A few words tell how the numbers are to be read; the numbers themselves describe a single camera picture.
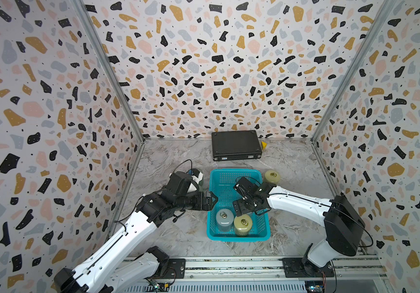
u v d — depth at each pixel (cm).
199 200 62
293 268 73
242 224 76
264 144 117
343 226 44
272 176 93
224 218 79
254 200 61
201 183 100
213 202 68
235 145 117
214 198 70
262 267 76
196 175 65
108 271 41
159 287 70
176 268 74
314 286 71
